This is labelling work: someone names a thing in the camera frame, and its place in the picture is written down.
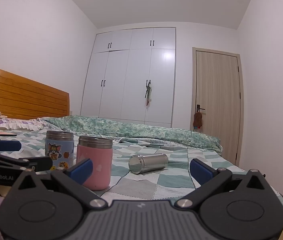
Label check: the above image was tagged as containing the plain steel cup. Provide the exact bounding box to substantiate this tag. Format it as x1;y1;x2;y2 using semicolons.
128;152;169;175

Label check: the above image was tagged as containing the purple floral pillow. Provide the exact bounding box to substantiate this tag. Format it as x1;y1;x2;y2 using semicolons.
0;117;47;132

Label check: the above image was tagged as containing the wooden bed headboard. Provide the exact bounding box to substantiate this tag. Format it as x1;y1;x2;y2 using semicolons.
0;67;71;120

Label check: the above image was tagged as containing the green patterned quilt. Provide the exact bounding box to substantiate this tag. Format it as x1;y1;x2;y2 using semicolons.
40;115;223;155

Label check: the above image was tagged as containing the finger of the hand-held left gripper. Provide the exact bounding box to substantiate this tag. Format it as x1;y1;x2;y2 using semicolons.
12;156;53;172
0;137;22;152

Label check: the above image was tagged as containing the beige wooden door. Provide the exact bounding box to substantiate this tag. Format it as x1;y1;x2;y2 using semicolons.
190;47;244;167

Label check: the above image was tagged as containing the white wardrobe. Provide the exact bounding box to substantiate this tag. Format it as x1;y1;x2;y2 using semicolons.
80;27;177;128

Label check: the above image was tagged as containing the pink steel-rimmed cup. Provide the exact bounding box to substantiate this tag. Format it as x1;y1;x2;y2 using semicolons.
76;135;114;191

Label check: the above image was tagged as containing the brown hanging bag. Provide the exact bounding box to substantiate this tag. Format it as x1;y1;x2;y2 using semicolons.
193;111;203;128

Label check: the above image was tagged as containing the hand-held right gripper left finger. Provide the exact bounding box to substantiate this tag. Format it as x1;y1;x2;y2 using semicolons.
12;158;108;209

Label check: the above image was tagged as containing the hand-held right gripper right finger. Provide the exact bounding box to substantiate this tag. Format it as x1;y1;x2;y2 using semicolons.
173;158;275;208

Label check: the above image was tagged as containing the blue cartoon steel-rimmed cup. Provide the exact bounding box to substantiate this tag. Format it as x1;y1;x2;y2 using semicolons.
45;130;74;172

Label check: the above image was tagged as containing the hanging keychain bundle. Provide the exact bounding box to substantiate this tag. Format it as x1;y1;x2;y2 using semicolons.
144;79;153;108

